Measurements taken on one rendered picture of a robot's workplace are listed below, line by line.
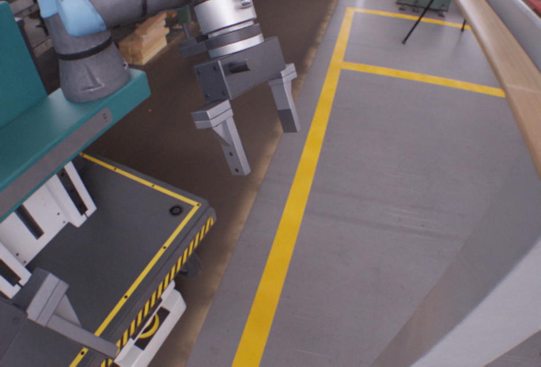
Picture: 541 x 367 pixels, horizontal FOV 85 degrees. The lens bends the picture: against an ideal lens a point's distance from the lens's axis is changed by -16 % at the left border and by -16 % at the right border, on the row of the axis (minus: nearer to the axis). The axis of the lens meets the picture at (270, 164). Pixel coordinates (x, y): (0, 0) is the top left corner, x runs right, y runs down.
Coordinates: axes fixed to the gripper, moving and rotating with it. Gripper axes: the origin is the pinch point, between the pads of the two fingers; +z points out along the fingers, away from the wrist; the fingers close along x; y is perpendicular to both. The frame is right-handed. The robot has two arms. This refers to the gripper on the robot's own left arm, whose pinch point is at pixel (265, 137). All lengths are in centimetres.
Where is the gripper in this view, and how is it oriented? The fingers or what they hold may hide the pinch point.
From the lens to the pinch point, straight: 50.8
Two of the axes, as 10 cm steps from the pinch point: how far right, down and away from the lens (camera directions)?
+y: 7.9, 0.2, -6.1
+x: 5.5, -4.8, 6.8
